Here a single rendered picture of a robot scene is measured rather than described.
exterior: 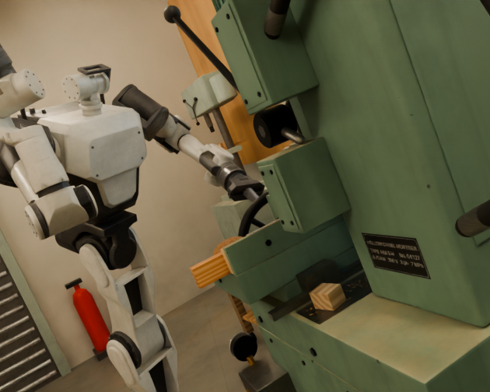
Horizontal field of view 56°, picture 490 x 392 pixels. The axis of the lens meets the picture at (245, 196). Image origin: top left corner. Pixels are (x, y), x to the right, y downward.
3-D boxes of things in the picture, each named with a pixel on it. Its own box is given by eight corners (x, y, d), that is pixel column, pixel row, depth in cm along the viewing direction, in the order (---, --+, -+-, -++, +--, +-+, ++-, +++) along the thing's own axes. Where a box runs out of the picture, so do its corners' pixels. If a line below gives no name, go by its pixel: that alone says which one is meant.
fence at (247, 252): (463, 152, 103) (456, 129, 102) (470, 151, 101) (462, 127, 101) (233, 274, 83) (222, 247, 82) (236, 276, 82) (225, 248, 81)
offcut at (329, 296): (327, 298, 82) (321, 282, 82) (347, 299, 78) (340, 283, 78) (315, 309, 80) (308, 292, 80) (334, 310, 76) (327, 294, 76)
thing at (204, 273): (418, 170, 103) (411, 154, 103) (424, 170, 101) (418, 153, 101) (197, 287, 85) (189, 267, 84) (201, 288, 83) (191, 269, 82)
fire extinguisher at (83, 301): (116, 342, 358) (83, 274, 350) (121, 348, 341) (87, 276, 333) (94, 355, 350) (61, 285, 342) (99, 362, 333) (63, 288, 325)
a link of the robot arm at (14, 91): (-48, 74, 87) (-9, 125, 92) (-1, 48, 86) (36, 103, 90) (-20, 64, 97) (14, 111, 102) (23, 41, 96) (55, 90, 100)
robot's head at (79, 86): (66, 108, 123) (60, 75, 120) (95, 101, 131) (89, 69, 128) (82, 110, 120) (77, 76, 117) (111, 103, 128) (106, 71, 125)
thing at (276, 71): (291, 98, 72) (255, 6, 70) (320, 85, 64) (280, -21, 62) (246, 117, 69) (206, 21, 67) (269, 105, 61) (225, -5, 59)
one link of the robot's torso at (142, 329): (110, 369, 155) (68, 244, 142) (147, 339, 168) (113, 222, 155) (140, 380, 146) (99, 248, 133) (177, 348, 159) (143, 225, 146)
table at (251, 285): (390, 181, 131) (383, 162, 130) (478, 175, 102) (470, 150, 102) (202, 280, 111) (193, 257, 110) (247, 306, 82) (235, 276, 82)
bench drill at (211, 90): (289, 260, 382) (215, 81, 361) (334, 267, 326) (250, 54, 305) (242, 288, 362) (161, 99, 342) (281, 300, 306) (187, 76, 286)
